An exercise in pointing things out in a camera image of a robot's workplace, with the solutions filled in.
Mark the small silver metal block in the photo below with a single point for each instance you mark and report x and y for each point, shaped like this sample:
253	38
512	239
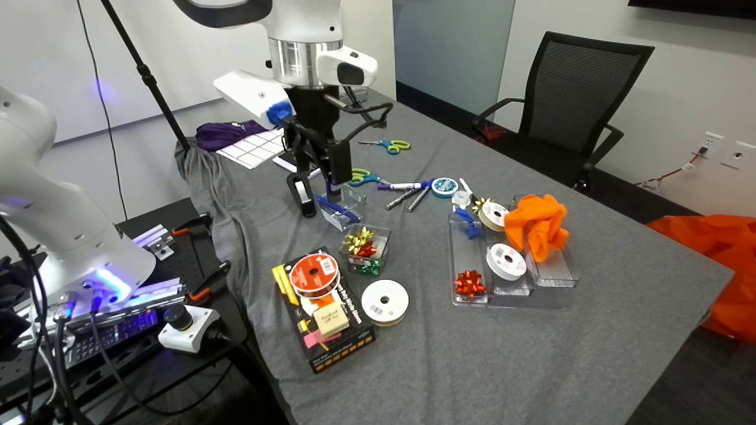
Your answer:
154	239

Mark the white wall outlet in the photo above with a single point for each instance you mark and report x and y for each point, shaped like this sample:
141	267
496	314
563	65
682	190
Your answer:
714	141
746	154

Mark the purple cloth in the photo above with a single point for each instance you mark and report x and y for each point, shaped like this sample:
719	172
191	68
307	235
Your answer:
226	136

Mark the black tape dispenser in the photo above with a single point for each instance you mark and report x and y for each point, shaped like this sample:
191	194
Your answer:
302	199

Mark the white rectangular tray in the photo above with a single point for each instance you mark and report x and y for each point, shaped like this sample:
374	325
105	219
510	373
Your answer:
281	163

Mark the white emergency stop button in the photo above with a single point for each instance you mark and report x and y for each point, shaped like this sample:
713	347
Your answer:
187	329

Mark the blue ribbon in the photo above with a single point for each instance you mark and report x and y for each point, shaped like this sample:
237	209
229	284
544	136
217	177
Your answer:
470	222

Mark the gold gift bow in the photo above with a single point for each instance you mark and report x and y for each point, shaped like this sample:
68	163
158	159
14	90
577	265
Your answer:
360	238

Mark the clear square container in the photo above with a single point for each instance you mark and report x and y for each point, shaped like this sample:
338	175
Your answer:
385	238

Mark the green and blue scissors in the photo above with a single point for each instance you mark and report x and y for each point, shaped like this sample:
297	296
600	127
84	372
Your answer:
366	177

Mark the cream block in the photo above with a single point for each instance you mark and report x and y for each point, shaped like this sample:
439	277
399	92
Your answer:
333	319

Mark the black wall screen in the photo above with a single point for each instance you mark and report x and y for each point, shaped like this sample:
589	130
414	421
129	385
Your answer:
694	5

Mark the grey blue door panel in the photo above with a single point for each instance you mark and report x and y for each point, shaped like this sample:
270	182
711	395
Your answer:
453	48

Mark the clear box with blue item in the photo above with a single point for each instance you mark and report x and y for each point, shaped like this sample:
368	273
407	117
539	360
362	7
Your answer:
341	211

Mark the green gift bow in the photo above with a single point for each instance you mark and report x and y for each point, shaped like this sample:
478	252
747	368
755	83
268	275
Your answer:
372	267

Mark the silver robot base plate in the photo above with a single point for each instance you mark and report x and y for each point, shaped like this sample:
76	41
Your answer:
134	304

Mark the small red gift bow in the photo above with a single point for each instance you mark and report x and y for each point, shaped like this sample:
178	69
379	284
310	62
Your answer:
366	252

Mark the black office chair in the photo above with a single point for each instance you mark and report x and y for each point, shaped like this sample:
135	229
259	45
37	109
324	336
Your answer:
575	95

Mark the orange cloth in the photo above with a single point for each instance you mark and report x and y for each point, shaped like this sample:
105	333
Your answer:
538	225

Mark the yellow marker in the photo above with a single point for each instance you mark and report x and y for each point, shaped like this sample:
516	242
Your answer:
285	286

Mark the whiteboard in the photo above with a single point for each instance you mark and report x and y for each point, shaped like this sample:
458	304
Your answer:
96	62

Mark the black tripod pole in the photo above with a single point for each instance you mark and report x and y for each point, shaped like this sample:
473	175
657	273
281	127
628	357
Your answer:
146	75

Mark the white and gold ribbon spool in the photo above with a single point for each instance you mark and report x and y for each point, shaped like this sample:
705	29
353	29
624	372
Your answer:
492	215

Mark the green and yellow scissors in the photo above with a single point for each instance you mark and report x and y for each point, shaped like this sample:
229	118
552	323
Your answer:
393	148

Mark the black cardboard box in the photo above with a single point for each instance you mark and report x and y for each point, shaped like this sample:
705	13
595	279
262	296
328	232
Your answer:
338	352

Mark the orange ribbon spool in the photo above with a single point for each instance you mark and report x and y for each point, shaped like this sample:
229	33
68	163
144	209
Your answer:
314	275

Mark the plain white ribbon spool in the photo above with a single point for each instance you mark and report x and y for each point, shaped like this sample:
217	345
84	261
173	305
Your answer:
507	264

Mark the large red gift bow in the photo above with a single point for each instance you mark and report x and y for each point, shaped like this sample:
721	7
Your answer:
471	284

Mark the clear acrylic organiser tray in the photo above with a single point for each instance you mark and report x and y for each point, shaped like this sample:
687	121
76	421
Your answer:
552	273

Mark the blue and white marker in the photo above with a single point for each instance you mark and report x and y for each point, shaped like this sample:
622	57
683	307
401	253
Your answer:
401	185

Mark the white grid paper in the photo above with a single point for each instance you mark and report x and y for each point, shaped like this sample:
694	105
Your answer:
257	149

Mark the pink sticky note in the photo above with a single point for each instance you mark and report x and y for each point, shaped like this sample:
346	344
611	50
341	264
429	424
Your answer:
314	338

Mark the orange bag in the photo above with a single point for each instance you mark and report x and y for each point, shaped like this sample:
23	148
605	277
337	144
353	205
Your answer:
725	261

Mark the teal tape roll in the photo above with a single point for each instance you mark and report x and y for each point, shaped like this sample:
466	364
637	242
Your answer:
446	188

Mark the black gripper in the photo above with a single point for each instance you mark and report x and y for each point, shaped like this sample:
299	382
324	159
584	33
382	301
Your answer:
318	109

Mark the white pen in box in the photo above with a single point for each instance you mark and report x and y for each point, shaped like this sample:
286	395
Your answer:
348	305

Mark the white ribbon spool gold rim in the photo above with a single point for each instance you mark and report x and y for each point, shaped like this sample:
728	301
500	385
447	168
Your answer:
386	304

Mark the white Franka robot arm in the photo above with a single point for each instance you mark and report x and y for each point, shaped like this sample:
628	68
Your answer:
303	31

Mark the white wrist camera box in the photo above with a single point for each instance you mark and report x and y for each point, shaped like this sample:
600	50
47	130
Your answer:
250	95

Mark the grey tablecloth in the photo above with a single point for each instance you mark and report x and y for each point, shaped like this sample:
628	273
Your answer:
512	355

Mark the black side cart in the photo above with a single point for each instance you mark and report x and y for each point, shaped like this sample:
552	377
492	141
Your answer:
198	378

